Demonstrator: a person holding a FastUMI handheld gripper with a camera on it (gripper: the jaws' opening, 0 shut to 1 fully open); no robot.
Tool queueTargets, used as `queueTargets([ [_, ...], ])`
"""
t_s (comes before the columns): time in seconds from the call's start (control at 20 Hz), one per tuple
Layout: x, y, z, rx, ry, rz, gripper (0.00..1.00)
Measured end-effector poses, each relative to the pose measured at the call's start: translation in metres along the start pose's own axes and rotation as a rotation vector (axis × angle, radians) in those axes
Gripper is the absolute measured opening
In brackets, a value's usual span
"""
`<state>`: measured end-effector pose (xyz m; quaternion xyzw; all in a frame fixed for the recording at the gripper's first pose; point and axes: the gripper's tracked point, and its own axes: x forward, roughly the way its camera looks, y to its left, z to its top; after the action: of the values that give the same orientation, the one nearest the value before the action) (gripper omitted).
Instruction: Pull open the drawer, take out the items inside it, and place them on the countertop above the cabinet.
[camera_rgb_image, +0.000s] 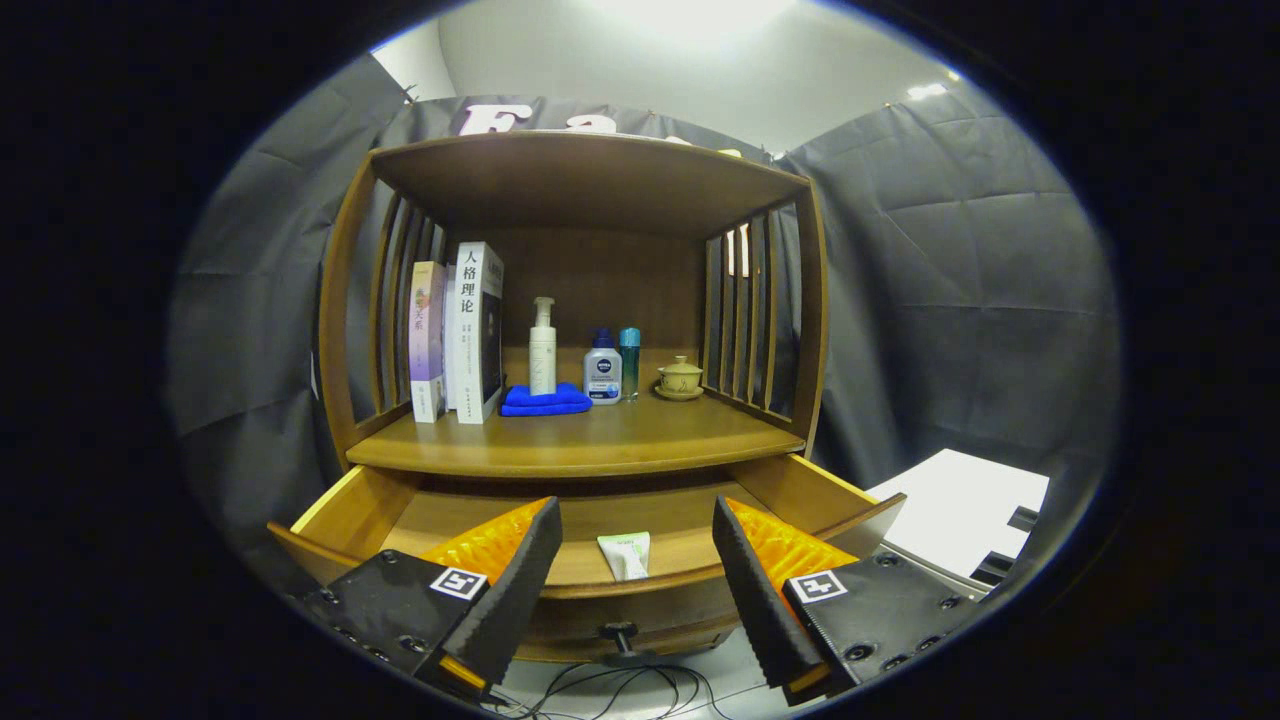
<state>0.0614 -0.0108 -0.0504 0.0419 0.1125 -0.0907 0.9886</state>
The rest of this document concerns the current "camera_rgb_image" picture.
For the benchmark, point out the white tube with green end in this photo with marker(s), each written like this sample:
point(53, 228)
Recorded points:
point(625, 555)

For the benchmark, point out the beige saucer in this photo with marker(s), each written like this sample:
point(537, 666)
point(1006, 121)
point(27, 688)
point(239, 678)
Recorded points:
point(678, 395)

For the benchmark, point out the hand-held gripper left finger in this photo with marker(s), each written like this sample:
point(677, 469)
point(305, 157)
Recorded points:
point(515, 600)

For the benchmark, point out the wooden countertop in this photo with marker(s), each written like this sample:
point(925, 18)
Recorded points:
point(620, 435)

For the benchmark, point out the white appliance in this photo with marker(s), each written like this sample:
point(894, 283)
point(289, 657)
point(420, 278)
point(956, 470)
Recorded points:
point(960, 500)

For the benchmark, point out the white pump bottle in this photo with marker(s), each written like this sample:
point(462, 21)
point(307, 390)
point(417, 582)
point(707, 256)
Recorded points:
point(542, 355)

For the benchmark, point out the black round drawer knob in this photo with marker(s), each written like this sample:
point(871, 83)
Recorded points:
point(620, 640)

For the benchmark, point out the blue folded towel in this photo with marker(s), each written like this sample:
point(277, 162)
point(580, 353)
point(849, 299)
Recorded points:
point(545, 402)

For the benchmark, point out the slim teal bottle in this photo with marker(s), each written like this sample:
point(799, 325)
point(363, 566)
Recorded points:
point(629, 360)

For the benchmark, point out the small ceiling light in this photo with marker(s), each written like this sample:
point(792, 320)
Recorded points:
point(925, 91)

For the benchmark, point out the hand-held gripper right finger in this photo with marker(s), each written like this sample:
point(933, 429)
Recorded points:
point(765, 610)

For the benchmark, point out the white bottle with blue cap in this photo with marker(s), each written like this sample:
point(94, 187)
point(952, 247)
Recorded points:
point(603, 375)

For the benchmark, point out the thick white book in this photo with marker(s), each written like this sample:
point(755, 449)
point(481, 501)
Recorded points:
point(470, 330)

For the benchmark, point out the purple book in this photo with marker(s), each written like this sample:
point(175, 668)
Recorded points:
point(427, 340)

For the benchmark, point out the beige lidded tea cup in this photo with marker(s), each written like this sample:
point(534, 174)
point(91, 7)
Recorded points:
point(680, 377)

